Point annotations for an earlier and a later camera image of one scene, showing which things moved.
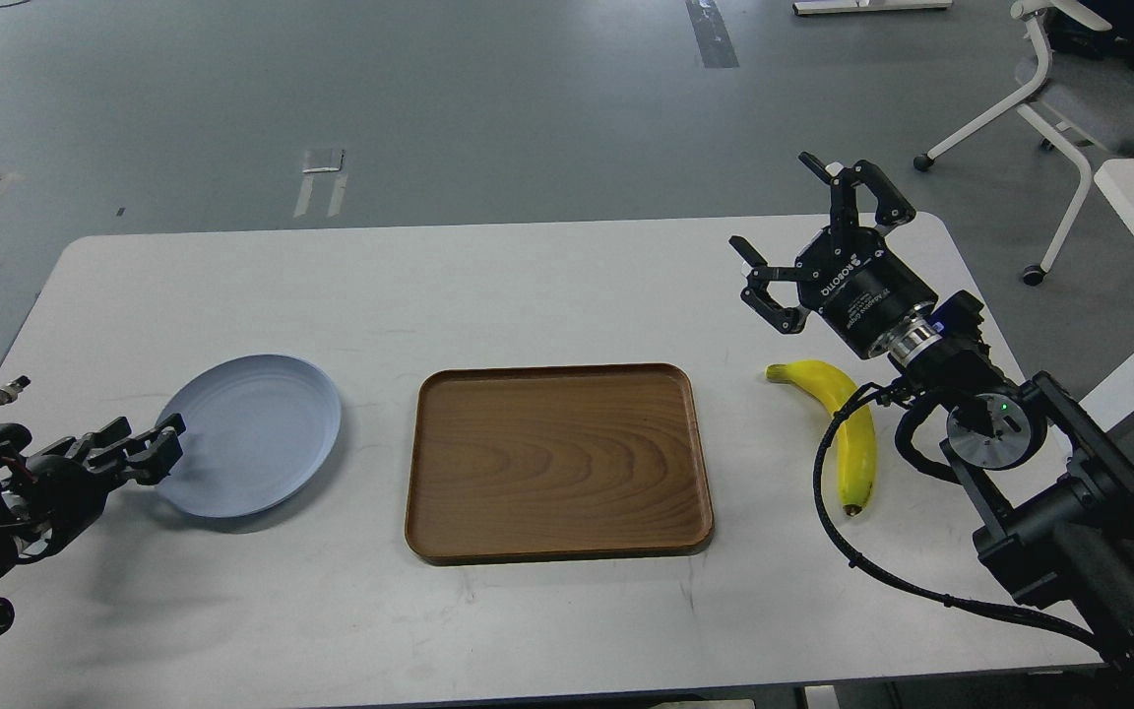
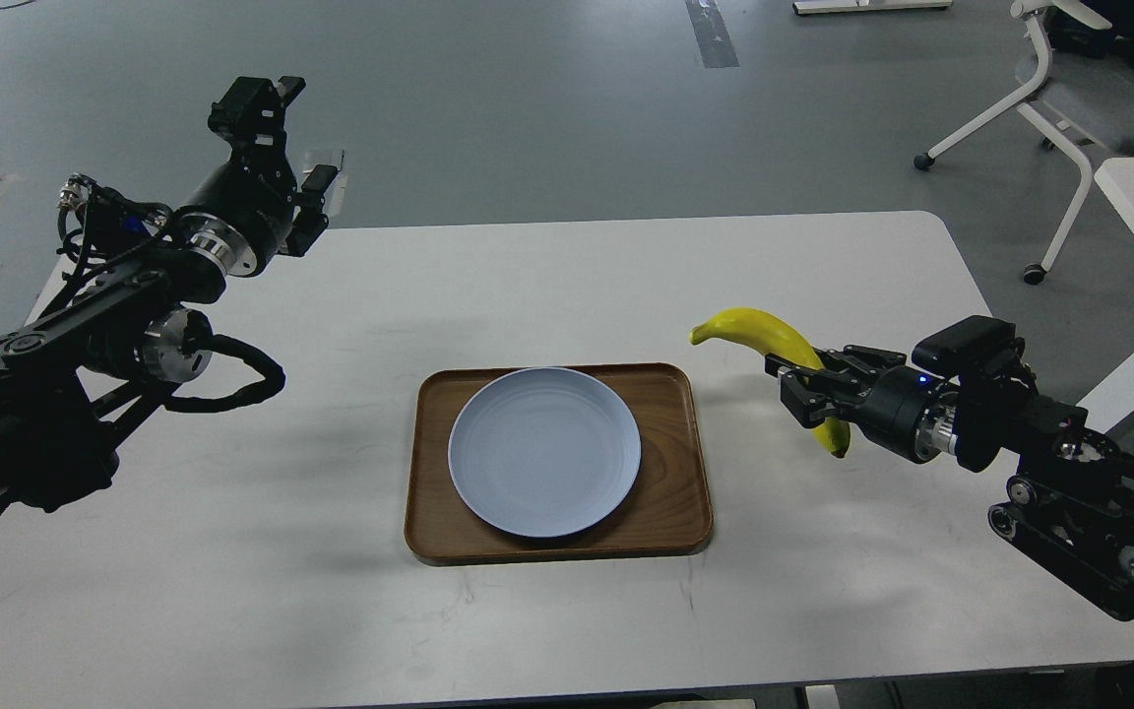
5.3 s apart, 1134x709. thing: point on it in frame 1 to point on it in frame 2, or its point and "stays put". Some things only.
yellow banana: [855, 429] to [768, 335]
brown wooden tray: [518, 462] stays put
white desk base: [810, 7] stays put
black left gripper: [65, 495] to [242, 211]
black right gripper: [850, 276] to [909, 411]
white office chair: [1093, 98] stays put
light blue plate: [257, 429] to [544, 452]
